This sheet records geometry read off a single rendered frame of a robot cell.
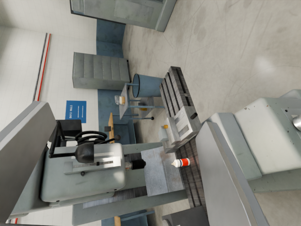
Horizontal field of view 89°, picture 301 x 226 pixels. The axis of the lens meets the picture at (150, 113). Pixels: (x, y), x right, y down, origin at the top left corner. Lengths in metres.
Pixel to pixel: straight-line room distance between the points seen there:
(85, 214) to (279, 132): 1.10
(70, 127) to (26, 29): 7.70
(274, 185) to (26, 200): 1.48
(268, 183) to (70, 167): 1.37
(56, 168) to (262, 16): 1.93
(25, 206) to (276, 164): 0.95
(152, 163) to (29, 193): 0.78
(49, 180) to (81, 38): 7.82
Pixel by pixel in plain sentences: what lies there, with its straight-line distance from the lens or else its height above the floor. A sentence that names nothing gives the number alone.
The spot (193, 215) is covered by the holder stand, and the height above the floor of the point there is 1.00.
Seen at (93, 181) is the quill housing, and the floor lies 1.45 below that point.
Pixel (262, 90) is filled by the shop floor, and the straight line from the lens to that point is 1.74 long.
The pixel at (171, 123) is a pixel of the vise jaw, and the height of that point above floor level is 1.03.
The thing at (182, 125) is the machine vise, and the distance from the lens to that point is 0.84.
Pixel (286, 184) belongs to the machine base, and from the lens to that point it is 1.50.
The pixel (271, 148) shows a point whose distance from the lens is 0.86.
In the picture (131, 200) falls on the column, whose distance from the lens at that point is 1.19.
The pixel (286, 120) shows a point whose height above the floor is 0.66.
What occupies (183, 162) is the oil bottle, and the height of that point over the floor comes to 0.97.
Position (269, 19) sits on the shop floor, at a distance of 1.88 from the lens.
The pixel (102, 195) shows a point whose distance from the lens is 0.90.
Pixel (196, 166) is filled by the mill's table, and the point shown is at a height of 0.92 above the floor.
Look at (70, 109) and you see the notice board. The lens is 5.82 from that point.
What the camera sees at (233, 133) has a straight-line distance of 0.88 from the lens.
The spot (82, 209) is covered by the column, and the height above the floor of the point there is 1.50.
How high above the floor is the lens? 1.46
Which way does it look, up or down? 21 degrees down
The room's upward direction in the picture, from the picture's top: 90 degrees counter-clockwise
